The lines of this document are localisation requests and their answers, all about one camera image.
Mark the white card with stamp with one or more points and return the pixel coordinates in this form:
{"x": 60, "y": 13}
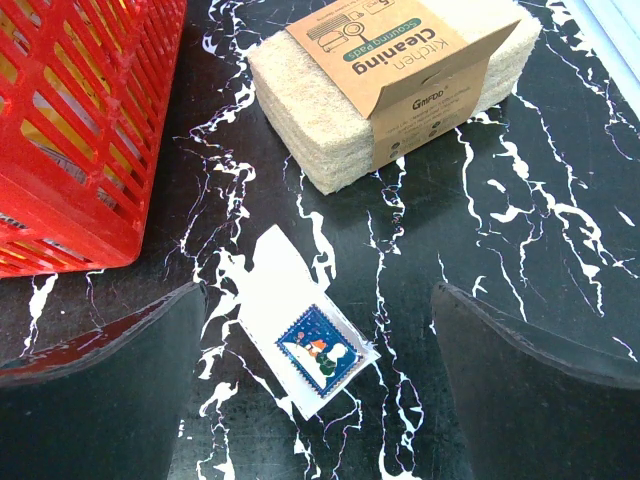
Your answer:
{"x": 311, "y": 347}

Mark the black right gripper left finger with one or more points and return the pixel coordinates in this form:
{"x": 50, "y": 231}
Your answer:
{"x": 105, "y": 404}

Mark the scouring pads pack kraft sleeve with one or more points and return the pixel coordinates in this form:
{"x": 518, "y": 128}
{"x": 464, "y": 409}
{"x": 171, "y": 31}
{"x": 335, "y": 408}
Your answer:
{"x": 357, "y": 84}

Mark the red plastic shopping basket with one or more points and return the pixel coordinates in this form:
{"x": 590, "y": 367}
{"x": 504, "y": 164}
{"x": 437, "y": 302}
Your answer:
{"x": 85, "y": 88}

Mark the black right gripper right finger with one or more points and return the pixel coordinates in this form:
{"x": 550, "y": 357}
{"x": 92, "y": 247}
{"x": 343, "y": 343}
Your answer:
{"x": 532, "y": 404}

